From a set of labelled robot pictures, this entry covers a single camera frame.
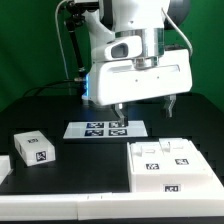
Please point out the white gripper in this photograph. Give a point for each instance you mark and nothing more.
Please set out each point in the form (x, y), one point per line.
(119, 82)

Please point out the white cabinet door panel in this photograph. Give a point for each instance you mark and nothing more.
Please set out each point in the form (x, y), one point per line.
(180, 155)
(148, 157)

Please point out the white cabinet body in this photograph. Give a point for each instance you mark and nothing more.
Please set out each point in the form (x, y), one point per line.
(168, 180)

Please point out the small white cabinet top box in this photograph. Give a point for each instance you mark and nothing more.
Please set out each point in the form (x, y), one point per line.
(34, 148)

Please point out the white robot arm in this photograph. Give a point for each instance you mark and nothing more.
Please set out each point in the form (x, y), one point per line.
(148, 19)

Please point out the white U-shaped obstacle fence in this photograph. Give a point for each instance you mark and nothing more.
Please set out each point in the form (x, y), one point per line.
(93, 185)

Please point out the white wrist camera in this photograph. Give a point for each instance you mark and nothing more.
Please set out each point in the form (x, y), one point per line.
(120, 49)

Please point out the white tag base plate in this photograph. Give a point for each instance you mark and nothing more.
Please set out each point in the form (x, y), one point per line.
(104, 129)

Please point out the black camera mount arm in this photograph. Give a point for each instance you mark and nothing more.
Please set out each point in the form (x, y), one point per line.
(76, 20)

